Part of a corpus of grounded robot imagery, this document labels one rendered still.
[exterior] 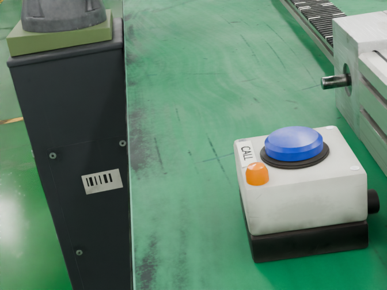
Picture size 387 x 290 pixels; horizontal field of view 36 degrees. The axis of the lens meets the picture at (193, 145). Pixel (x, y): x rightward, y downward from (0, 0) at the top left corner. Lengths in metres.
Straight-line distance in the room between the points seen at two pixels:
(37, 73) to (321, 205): 0.73
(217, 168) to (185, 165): 0.03
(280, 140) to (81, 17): 0.69
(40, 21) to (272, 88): 0.49
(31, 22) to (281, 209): 0.75
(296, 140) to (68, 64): 0.68
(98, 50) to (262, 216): 0.68
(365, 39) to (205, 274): 0.25
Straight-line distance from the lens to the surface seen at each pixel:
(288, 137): 0.41
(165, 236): 0.46
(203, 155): 0.57
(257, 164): 0.39
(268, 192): 0.39
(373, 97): 0.51
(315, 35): 0.86
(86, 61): 1.04
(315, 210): 0.40
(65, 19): 1.05
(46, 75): 1.05
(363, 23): 0.59
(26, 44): 1.06
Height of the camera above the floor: 1.03
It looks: 25 degrees down
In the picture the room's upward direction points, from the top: 9 degrees counter-clockwise
